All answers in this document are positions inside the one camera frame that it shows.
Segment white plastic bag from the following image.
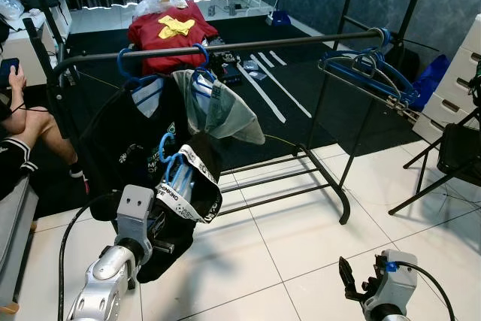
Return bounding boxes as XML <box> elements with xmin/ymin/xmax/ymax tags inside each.
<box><xmin>139</xmin><ymin>0</ymin><xmax>189</xmax><ymax>16</ymax></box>

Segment grey bench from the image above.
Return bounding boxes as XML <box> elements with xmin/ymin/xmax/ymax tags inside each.
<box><xmin>0</xmin><ymin>177</ymin><xmax>41</xmax><ymax>314</ymax></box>

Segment yellow cord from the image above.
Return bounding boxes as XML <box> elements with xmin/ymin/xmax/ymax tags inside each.
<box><xmin>263</xmin><ymin>132</ymin><xmax>303</xmax><ymax>150</ymax></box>

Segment yellow cloth piece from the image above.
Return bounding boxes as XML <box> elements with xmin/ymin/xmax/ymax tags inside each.
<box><xmin>156</xmin><ymin>14</ymin><xmax>197</xmax><ymax>39</ymax></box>

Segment black garment with white band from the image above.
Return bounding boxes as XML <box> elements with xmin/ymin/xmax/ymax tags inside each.
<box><xmin>113</xmin><ymin>137</ymin><xmax>225</xmax><ymax>286</ymax></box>

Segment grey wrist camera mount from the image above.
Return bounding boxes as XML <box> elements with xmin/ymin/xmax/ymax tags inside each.
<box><xmin>116</xmin><ymin>184</ymin><xmax>156</xmax><ymax>251</ymax></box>
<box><xmin>380</xmin><ymin>250</ymin><xmax>419</xmax><ymax>309</ymax></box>

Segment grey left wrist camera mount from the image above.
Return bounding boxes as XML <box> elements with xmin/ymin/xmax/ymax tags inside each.
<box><xmin>116</xmin><ymin>184</ymin><xmax>156</xmax><ymax>251</ymax></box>

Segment blue dustpan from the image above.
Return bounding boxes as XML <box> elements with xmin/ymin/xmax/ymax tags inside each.
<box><xmin>266</xmin><ymin>8</ymin><xmax>295</xmax><ymax>28</ymax></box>

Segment black phone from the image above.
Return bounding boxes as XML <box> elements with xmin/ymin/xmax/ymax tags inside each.
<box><xmin>0</xmin><ymin>58</ymin><xmax>21</xmax><ymax>86</ymax></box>

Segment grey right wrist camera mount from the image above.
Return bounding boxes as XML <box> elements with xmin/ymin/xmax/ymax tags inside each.
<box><xmin>380</xmin><ymin>250</ymin><xmax>419</xmax><ymax>309</ymax></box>

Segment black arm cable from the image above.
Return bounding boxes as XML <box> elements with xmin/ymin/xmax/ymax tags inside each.
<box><xmin>391</xmin><ymin>261</ymin><xmax>456</xmax><ymax>321</ymax></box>
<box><xmin>59</xmin><ymin>193</ymin><xmax>123</xmax><ymax>321</ymax></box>

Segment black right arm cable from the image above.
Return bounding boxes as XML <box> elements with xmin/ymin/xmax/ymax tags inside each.
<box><xmin>391</xmin><ymin>261</ymin><xmax>456</xmax><ymax>321</ymax></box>

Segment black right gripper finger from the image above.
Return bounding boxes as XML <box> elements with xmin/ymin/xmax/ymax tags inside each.
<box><xmin>338</xmin><ymin>256</ymin><xmax>358</xmax><ymax>297</ymax></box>

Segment white shelf unit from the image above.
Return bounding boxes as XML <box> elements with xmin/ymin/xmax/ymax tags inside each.
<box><xmin>0</xmin><ymin>0</ymin><xmax>74</xmax><ymax>87</ymax></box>

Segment seated person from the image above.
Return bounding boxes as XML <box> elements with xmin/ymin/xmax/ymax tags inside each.
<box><xmin>0</xmin><ymin>56</ymin><xmax>87</xmax><ymax>201</ymax></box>

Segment black metal clothes rack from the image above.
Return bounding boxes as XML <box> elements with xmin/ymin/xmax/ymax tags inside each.
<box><xmin>23</xmin><ymin>0</ymin><xmax>423</xmax><ymax>226</ymax></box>

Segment white drawer cabinet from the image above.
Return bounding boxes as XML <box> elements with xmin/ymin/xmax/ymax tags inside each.
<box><xmin>416</xmin><ymin>14</ymin><xmax>481</xmax><ymax>147</ymax></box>

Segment blue bag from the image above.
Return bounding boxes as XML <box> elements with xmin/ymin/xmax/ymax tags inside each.
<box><xmin>410</xmin><ymin>54</ymin><xmax>453</xmax><ymax>111</ymax></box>

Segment red cloth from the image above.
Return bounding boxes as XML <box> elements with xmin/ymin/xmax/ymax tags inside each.
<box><xmin>126</xmin><ymin>2</ymin><xmax>221</xmax><ymax>74</ymax></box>

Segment grey wire hanger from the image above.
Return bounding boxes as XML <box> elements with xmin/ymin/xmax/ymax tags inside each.
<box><xmin>331</xmin><ymin>47</ymin><xmax>410</xmax><ymax>104</ymax></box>

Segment blue plastic hanger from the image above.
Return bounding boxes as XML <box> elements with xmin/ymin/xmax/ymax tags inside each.
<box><xmin>156</xmin><ymin>132</ymin><xmax>208</xmax><ymax>213</ymax></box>
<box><xmin>192</xmin><ymin>43</ymin><xmax>216</xmax><ymax>86</ymax></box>
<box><xmin>322</xmin><ymin>26</ymin><xmax>420</xmax><ymax>108</ymax></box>
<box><xmin>323</xmin><ymin>49</ymin><xmax>420</xmax><ymax>110</ymax></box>
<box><xmin>116</xmin><ymin>47</ymin><xmax>165</xmax><ymax>95</ymax></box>

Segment person's hand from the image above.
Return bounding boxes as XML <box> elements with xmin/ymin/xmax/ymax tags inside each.
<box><xmin>2</xmin><ymin>64</ymin><xmax>26</xmax><ymax>95</ymax></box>

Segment grey shirt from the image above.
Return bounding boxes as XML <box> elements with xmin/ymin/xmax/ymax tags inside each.
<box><xmin>173</xmin><ymin>69</ymin><xmax>266</xmax><ymax>147</ymax></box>

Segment white tape strip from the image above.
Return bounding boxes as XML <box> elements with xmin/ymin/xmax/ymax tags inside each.
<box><xmin>259</xmin><ymin>54</ymin><xmax>313</xmax><ymax>119</ymax></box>
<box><xmin>237</xmin><ymin>62</ymin><xmax>287</xmax><ymax>123</ymax></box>

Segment black printed shirt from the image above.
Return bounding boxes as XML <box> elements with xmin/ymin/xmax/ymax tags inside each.
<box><xmin>79</xmin><ymin>73</ymin><xmax>193</xmax><ymax>195</ymax></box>

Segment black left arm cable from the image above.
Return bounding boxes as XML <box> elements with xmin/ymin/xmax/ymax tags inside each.
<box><xmin>59</xmin><ymin>193</ymin><xmax>123</xmax><ymax>321</ymax></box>

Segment black carpet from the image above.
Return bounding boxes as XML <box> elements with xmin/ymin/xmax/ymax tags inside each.
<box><xmin>30</xmin><ymin>13</ymin><xmax>452</xmax><ymax>217</ymax></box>

